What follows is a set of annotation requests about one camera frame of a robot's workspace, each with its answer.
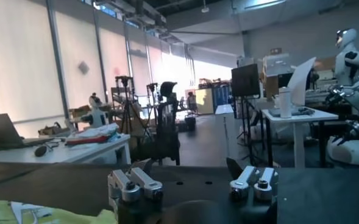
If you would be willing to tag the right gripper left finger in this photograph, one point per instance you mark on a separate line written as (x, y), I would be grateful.
(127, 187)

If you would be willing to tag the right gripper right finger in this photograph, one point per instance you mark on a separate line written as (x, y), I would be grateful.
(246, 182)

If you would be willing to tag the yellow-green t-shirt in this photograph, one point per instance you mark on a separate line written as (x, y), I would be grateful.
(60, 216)

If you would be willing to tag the stack of folded clothes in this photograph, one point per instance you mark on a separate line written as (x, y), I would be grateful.
(94, 135)

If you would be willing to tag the tall white cardboard box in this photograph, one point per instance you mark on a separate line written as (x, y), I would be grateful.
(226, 131)

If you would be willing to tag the large white desk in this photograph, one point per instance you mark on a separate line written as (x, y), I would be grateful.
(75, 152)

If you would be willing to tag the black office chair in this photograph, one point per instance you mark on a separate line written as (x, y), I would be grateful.
(167, 128)

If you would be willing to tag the black table cover cloth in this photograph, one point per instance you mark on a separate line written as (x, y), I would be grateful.
(319, 198)

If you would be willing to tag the white humanoid robot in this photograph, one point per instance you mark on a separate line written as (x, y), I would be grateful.
(97, 117)
(346, 61)

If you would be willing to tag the small white standing desk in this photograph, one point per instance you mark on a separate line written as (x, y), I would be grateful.
(298, 117)

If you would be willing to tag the white water bottle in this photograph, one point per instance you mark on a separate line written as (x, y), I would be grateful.
(285, 103)

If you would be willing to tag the blue cabinet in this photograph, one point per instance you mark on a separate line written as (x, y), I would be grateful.
(221, 97)

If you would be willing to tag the large brown cardboard box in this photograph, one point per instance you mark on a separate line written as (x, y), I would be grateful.
(80, 111)

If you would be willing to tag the small brown cardboard box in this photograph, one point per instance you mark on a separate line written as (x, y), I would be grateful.
(52, 130)

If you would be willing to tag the black round ball device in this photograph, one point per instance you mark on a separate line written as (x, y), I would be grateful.
(40, 151)

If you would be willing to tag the black monitor on stand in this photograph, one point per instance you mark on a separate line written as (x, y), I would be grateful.
(245, 80)

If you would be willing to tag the white curved board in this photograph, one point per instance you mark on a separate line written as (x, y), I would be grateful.
(299, 82)

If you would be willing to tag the grey laptop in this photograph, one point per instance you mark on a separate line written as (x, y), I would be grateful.
(2, 131)

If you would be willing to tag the white humanoid robot right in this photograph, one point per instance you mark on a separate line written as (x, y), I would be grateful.
(346, 61)

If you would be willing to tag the black camera tripod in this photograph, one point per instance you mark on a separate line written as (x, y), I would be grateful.
(125, 103)
(152, 91)

